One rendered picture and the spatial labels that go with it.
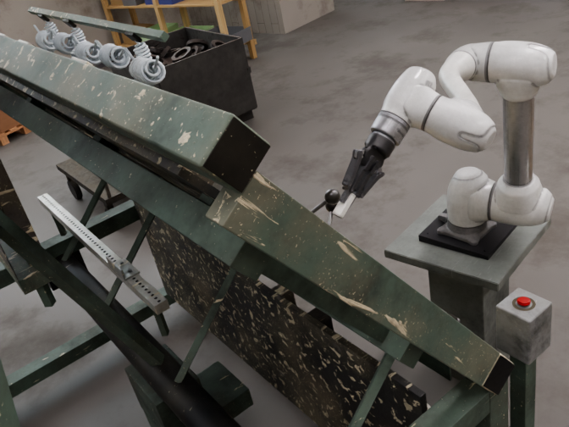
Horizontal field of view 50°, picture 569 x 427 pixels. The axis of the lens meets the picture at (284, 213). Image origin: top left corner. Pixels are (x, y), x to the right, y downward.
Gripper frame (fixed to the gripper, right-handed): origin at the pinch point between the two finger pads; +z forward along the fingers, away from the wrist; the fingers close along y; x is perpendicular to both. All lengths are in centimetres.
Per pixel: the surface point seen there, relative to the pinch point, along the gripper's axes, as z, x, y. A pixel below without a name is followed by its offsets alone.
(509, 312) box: -2, -22, 64
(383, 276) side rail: 12.7, -29.0, -8.7
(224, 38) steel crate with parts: -139, 421, 178
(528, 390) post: 14, -26, 94
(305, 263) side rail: 19.5, -29.0, -31.4
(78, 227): 54, 141, 12
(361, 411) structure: 44, -18, 28
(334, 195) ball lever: 1.4, -8.2, -13.2
